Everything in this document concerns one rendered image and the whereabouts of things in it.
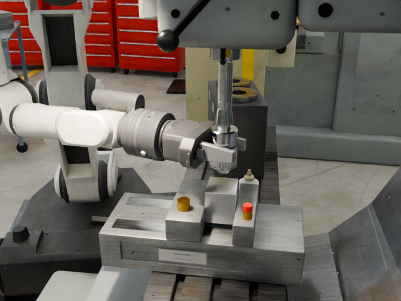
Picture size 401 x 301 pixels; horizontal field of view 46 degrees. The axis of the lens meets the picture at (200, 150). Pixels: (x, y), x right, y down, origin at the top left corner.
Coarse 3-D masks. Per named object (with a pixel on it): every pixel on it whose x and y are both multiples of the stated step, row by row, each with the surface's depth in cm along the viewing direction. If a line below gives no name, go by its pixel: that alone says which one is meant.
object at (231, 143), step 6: (210, 138) 80; (216, 138) 78; (234, 138) 78; (216, 144) 79; (222, 144) 78; (228, 144) 78; (234, 144) 79; (210, 162) 81; (216, 162) 80; (222, 162) 80; (234, 162) 80; (216, 168) 80; (222, 168) 80; (228, 168) 80
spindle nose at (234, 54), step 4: (212, 48) 73; (216, 48) 72; (228, 48) 72; (232, 48) 72; (212, 52) 73; (216, 52) 73; (232, 52) 72; (236, 52) 73; (212, 56) 73; (216, 56) 73; (232, 56) 72; (236, 56) 73; (228, 60) 73; (232, 60) 73
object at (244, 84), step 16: (240, 80) 123; (208, 96) 128; (240, 96) 110; (256, 96) 111; (208, 112) 129; (240, 112) 109; (256, 112) 109; (240, 128) 110; (256, 128) 110; (256, 144) 112; (240, 160) 113; (256, 160) 114; (224, 176) 115; (240, 176) 115; (256, 176) 116
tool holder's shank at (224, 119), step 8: (232, 64) 75; (224, 72) 74; (232, 72) 75; (224, 80) 75; (232, 80) 76; (224, 88) 76; (232, 88) 77; (224, 96) 76; (224, 104) 77; (216, 112) 78; (224, 112) 77; (232, 112) 78; (216, 120) 78; (224, 120) 77; (232, 120) 78; (224, 128) 78
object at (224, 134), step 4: (216, 124) 81; (212, 128) 79; (216, 128) 79; (232, 128) 79; (236, 128) 79; (212, 132) 78; (216, 132) 78; (220, 132) 78; (224, 132) 78; (228, 132) 78; (232, 132) 78; (236, 132) 79; (212, 136) 79; (216, 136) 78; (220, 136) 78; (224, 136) 78; (228, 136) 78; (232, 136) 78
